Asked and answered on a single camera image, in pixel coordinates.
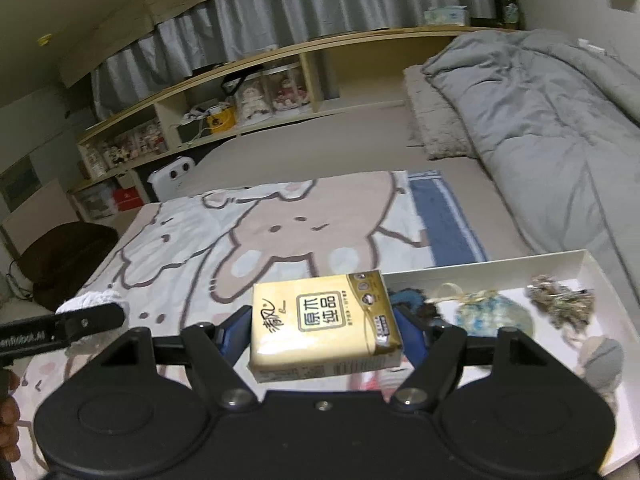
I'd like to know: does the clear storage bin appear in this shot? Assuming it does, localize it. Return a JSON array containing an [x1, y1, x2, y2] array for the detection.
[[75, 182, 118, 221]]

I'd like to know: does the grey and brown tassel crochet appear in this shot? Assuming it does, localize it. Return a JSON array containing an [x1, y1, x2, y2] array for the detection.
[[525, 274, 597, 333]]

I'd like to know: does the red box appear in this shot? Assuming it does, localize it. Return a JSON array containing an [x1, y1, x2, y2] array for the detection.
[[114, 187, 143, 211]]

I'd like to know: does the floral fabric drawstring pouch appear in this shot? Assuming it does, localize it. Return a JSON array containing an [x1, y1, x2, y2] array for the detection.
[[427, 282, 535, 341]]

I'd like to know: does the black bag handle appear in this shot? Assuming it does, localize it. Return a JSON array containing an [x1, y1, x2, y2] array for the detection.
[[220, 67, 261, 96]]

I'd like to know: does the person's left hand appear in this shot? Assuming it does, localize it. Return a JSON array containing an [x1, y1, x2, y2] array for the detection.
[[0, 370, 22, 461]]

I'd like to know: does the white appliance with two holes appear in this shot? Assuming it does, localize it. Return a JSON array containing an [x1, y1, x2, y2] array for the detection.
[[147, 156, 197, 201]]

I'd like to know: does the beige bed sheet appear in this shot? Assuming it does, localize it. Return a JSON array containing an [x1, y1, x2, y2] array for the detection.
[[110, 102, 541, 261]]

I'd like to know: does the doll in white dress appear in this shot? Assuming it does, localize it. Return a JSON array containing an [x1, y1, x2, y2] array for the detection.
[[237, 85, 271, 121]]

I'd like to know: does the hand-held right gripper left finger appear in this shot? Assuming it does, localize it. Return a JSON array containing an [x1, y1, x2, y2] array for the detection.
[[100, 305, 257, 411]]

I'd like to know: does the grey and beige crochet pouch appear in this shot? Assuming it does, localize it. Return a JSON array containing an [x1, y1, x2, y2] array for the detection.
[[570, 337, 626, 396]]

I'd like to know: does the tissue box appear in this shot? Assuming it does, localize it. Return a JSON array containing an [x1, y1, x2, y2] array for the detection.
[[425, 6, 471, 27]]

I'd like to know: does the cartoon printed blanket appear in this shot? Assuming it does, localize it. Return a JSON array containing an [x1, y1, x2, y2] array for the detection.
[[15, 170, 488, 461]]

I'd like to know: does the dark green box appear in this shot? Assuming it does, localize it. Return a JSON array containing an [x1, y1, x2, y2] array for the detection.
[[177, 122, 211, 146]]

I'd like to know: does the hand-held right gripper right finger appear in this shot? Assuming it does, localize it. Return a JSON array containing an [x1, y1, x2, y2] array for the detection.
[[389, 310, 546, 411]]

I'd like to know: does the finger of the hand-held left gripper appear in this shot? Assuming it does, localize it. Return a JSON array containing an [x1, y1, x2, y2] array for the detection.
[[54, 301, 127, 349]]

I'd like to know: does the wooden headboard shelf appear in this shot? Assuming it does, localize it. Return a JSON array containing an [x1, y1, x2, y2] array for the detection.
[[70, 25, 516, 196]]

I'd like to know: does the fluffy beige pillow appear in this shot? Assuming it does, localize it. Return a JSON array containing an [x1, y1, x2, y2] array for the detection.
[[402, 64, 476, 161]]

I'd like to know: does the white crochet pouch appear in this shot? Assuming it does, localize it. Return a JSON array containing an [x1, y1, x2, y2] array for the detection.
[[56, 290, 131, 348]]

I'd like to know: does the yellow tissue pack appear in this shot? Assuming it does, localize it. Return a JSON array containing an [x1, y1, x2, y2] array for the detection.
[[248, 269, 405, 385]]

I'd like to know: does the row of small figurines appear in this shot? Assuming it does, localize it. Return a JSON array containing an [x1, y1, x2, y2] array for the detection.
[[80, 120, 168, 176]]

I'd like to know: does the yellow bag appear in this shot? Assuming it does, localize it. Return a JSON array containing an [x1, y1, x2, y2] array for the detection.
[[207, 107, 237, 133]]

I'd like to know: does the white cardboard box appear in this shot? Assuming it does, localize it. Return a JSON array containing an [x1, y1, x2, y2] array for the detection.
[[382, 249, 640, 478]]

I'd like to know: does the blue and brown crochet pouch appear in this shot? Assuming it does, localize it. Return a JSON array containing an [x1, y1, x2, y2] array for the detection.
[[389, 287, 438, 326]]

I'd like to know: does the dark brown chair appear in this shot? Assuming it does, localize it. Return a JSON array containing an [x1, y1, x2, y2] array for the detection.
[[12, 222, 121, 311]]

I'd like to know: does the grey duvet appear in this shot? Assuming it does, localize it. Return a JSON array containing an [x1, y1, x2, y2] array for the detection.
[[422, 29, 640, 261]]

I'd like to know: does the beige cabinet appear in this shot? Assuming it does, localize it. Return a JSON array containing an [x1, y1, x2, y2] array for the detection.
[[0, 155, 81, 256]]

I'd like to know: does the black floor cable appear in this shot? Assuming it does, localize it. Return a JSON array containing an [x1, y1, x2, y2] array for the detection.
[[5, 260, 32, 302]]

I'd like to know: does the grey curtain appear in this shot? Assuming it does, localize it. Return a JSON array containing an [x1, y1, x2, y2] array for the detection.
[[90, 0, 501, 121]]

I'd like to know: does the doll in red dress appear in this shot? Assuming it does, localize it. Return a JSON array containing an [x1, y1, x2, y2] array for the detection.
[[274, 77, 310, 111]]

